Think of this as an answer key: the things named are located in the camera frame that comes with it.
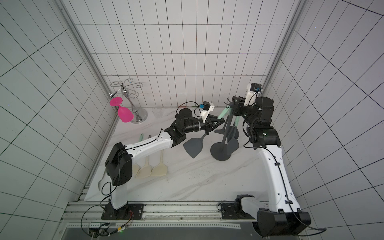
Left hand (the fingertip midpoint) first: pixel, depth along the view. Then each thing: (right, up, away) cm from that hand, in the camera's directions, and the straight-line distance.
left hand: (222, 122), depth 70 cm
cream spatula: (-33, -28, +15) cm, 46 cm away
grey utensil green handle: (-13, -12, +4) cm, 19 cm away
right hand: (+7, +12, -2) cm, 14 cm away
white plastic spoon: (-67, -34, +11) cm, 76 cm away
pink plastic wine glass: (-58, +4, +25) cm, 63 cm away
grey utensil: (+8, -12, +11) cm, 19 cm away
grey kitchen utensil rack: (+5, -19, +24) cm, 31 cm away
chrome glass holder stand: (-56, +5, +44) cm, 71 cm away
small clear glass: (-42, +7, +41) cm, 59 cm away
